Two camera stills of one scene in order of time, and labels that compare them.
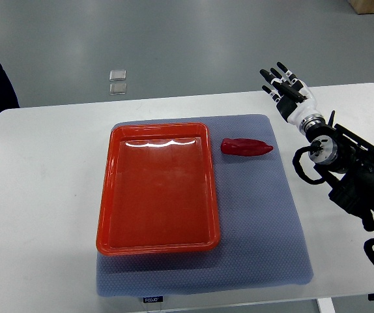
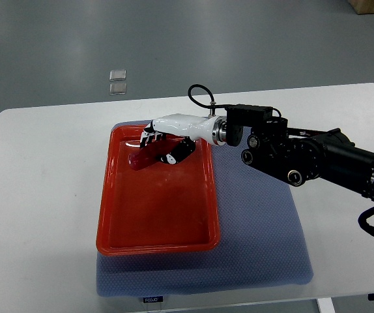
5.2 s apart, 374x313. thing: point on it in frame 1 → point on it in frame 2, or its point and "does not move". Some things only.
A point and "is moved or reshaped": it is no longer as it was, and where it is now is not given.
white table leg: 326,305 does not move
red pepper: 240,147 is moved or reshaped
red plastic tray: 158,193 does not move
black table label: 152,299 does not move
